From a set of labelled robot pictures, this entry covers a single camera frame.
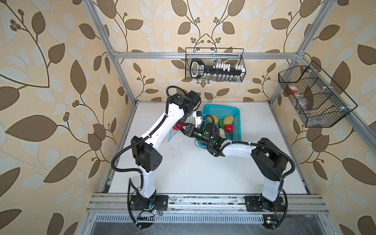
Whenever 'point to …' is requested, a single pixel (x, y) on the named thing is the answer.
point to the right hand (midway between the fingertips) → (177, 126)
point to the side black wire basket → (318, 101)
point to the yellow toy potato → (228, 120)
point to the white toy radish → (222, 133)
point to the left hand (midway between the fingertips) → (175, 113)
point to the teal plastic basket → (221, 112)
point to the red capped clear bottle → (293, 90)
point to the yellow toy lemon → (216, 119)
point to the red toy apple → (228, 128)
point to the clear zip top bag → (172, 133)
